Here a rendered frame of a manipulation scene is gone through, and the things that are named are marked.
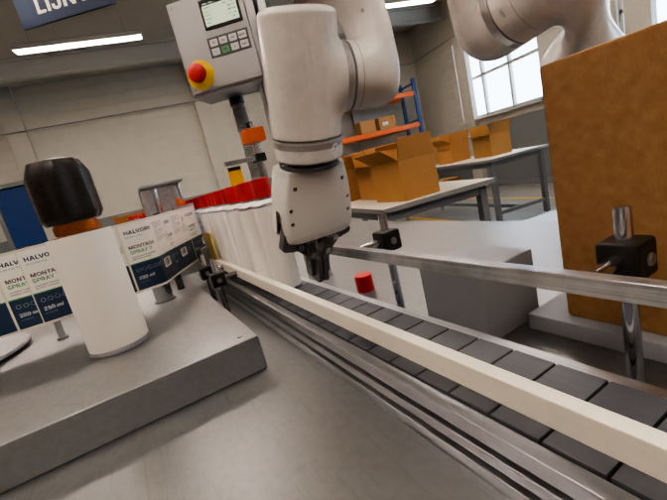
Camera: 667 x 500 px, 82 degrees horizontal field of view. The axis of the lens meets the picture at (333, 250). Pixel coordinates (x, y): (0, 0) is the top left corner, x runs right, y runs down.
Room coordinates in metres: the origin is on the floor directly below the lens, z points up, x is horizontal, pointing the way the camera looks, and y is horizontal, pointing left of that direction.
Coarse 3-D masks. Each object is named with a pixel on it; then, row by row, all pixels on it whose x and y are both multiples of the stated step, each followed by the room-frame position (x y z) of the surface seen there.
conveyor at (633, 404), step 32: (256, 288) 0.74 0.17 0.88; (320, 288) 0.64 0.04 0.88; (320, 320) 0.49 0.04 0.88; (384, 320) 0.44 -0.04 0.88; (416, 320) 0.42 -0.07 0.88; (384, 352) 0.36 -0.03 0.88; (480, 352) 0.32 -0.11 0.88; (512, 352) 0.31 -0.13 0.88; (448, 384) 0.28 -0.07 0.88; (544, 384) 0.25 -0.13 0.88; (576, 384) 0.25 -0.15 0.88; (608, 384) 0.24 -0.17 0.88; (512, 416) 0.23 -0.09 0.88; (640, 416) 0.20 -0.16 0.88; (576, 448) 0.19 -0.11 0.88; (608, 480) 0.17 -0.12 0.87; (640, 480) 0.16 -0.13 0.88
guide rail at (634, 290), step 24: (408, 264) 0.40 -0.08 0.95; (432, 264) 0.37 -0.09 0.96; (456, 264) 0.34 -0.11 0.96; (480, 264) 0.32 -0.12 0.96; (504, 264) 0.30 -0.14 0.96; (552, 288) 0.26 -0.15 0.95; (576, 288) 0.25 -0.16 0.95; (600, 288) 0.23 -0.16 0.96; (624, 288) 0.22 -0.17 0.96; (648, 288) 0.21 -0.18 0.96
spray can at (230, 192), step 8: (224, 192) 0.81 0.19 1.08; (232, 192) 0.80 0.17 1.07; (232, 200) 0.80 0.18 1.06; (232, 208) 0.79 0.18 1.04; (232, 216) 0.79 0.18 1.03; (232, 224) 0.80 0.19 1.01; (240, 224) 0.79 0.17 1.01; (232, 232) 0.80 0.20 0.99; (240, 232) 0.79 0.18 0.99; (240, 240) 0.79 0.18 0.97; (240, 248) 0.79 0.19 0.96; (240, 256) 0.80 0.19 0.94; (248, 256) 0.79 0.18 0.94; (248, 264) 0.79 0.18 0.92
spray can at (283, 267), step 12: (252, 180) 0.67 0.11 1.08; (264, 180) 0.67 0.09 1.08; (264, 192) 0.67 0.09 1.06; (264, 204) 0.66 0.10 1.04; (264, 216) 0.66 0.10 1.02; (264, 228) 0.66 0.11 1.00; (264, 240) 0.67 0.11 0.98; (276, 240) 0.66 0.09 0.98; (264, 252) 0.68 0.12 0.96; (276, 252) 0.66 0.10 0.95; (276, 264) 0.66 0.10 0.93; (288, 264) 0.66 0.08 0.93; (276, 276) 0.66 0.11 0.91; (288, 276) 0.66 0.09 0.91
